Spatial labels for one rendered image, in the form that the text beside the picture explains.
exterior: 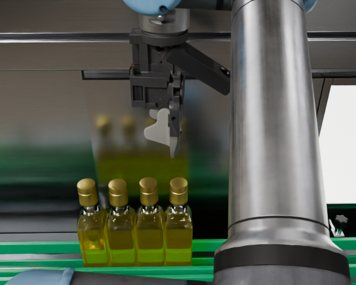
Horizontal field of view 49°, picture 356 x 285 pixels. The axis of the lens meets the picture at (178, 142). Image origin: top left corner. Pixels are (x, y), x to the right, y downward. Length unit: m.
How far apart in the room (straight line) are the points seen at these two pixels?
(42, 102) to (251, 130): 0.61
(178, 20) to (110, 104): 0.29
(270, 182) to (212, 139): 0.55
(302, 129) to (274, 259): 0.11
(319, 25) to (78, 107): 0.50
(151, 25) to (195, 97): 0.25
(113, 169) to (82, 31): 0.30
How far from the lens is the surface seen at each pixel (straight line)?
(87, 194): 0.76
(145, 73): 0.62
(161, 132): 0.64
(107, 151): 0.86
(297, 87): 0.34
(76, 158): 0.92
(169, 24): 0.57
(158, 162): 0.87
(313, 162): 0.32
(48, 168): 0.96
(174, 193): 0.75
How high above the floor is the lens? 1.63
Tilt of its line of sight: 33 degrees down
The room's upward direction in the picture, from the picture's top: straight up
